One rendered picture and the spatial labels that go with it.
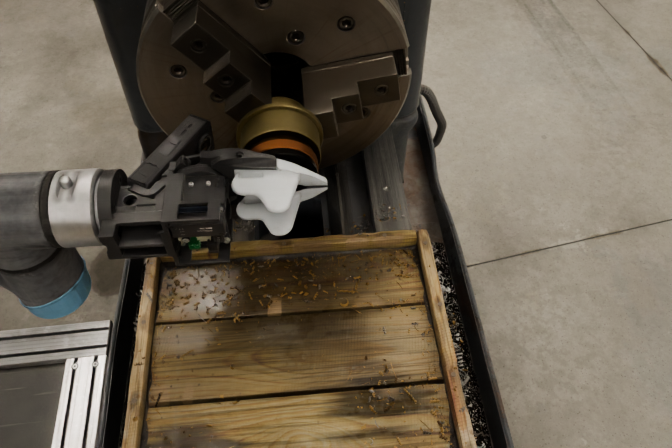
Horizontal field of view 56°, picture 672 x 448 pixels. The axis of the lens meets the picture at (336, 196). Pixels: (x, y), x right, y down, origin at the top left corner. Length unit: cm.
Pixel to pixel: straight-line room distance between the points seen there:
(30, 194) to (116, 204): 7
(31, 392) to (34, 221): 100
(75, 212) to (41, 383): 102
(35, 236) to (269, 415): 30
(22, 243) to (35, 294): 9
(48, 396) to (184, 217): 105
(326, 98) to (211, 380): 34
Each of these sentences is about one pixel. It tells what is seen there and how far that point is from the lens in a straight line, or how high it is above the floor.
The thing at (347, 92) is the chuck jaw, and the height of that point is 111.
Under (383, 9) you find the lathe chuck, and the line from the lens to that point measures 69.
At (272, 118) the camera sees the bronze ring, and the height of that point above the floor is 112.
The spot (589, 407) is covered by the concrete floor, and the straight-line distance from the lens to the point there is 179.
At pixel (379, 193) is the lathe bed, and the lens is 90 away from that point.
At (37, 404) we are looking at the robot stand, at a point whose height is 21.
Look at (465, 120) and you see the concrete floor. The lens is 232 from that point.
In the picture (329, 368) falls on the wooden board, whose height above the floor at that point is 88.
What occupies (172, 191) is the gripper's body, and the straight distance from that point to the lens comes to 59.
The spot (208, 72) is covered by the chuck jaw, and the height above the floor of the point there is 114.
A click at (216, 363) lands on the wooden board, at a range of 75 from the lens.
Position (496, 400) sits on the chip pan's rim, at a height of 59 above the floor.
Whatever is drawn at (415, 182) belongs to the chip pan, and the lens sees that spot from 136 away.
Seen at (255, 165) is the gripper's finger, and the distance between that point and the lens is 60.
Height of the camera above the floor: 155
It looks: 50 degrees down
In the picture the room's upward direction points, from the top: straight up
